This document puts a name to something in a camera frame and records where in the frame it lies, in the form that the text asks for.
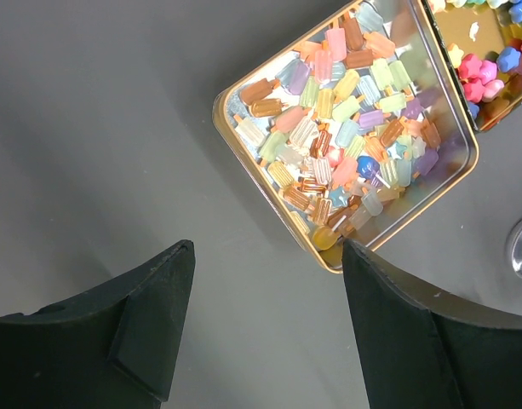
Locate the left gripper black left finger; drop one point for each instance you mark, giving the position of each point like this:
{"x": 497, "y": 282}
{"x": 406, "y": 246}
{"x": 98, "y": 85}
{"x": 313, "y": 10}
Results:
{"x": 113, "y": 346}

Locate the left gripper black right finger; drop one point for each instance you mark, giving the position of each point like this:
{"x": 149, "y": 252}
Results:
{"x": 422, "y": 347}

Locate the gold popsicle candy tin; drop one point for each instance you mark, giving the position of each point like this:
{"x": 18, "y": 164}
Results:
{"x": 354, "y": 129}

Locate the dark green star candy tin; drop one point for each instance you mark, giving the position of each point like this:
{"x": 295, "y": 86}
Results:
{"x": 482, "y": 42}

